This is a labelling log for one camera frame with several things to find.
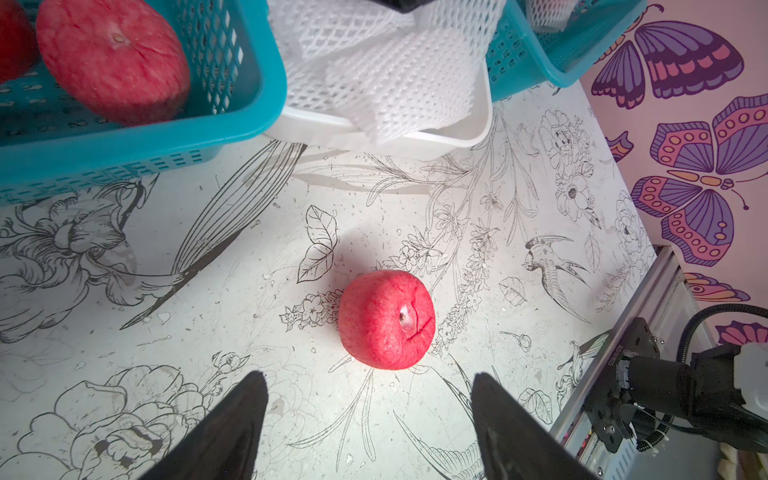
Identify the right teal plastic basket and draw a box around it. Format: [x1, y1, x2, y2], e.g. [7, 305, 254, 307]
[486, 0, 648, 102]

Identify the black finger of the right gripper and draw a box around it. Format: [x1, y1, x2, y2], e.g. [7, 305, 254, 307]
[372, 0, 434, 14]

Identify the aluminium front rail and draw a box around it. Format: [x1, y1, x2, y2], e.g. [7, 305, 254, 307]
[551, 246, 703, 479]

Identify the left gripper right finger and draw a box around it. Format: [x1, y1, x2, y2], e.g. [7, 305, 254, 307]
[471, 373, 595, 480]

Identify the teal plastic basket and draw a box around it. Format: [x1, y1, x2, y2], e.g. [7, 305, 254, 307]
[1, 1, 287, 204]
[486, 0, 648, 102]

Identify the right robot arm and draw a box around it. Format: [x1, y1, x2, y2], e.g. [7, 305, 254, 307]
[385, 1, 767, 451]

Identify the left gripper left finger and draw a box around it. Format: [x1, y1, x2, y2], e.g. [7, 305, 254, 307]
[141, 371, 269, 480]

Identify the netted apple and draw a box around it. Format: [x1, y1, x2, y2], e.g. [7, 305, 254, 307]
[0, 0, 40, 84]
[525, 0, 579, 33]
[337, 270, 437, 370]

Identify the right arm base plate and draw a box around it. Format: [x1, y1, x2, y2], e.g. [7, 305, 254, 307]
[584, 317, 660, 454]

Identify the white plastic tray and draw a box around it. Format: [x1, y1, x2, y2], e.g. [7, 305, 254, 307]
[265, 68, 493, 161]

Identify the left teal plastic basket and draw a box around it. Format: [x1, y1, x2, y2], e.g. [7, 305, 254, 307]
[1, 1, 287, 204]

